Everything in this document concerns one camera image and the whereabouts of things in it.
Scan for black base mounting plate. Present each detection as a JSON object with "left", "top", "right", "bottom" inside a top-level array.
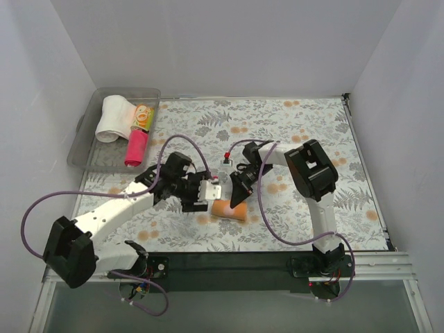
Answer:
[{"left": 120, "top": 251, "right": 352, "bottom": 293}]

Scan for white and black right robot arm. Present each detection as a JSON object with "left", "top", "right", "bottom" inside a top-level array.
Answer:
[{"left": 230, "top": 139, "right": 345, "bottom": 276}]

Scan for aluminium frame rail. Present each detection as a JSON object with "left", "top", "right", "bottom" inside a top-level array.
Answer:
[{"left": 42, "top": 252, "right": 417, "bottom": 282}]

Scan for orange patterned rolled towel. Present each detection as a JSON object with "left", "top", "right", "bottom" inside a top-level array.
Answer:
[{"left": 130, "top": 104, "right": 155, "bottom": 133}]

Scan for clear grey plastic tray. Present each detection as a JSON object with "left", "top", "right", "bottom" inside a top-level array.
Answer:
[{"left": 67, "top": 87, "right": 161, "bottom": 174}]

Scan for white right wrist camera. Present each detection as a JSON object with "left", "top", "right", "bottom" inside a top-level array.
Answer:
[{"left": 221, "top": 152, "right": 233, "bottom": 168}]

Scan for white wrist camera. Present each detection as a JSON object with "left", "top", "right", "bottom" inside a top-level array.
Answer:
[
  {"left": 198, "top": 180, "right": 222, "bottom": 201},
  {"left": 221, "top": 152, "right": 233, "bottom": 168}
]

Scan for white rolled towel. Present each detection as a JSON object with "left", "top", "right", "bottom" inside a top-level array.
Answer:
[{"left": 95, "top": 95, "right": 136, "bottom": 143}]

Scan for red microfiber towel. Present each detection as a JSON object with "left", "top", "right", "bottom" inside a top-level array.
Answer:
[{"left": 124, "top": 130, "right": 148, "bottom": 167}]

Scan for orange blue patterned towel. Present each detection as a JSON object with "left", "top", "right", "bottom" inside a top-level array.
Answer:
[{"left": 211, "top": 200, "right": 247, "bottom": 221}]

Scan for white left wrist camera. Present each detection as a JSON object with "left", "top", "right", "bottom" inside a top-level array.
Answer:
[{"left": 198, "top": 180, "right": 222, "bottom": 201}]

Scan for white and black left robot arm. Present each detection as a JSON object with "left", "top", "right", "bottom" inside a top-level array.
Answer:
[{"left": 43, "top": 152, "right": 221, "bottom": 289}]

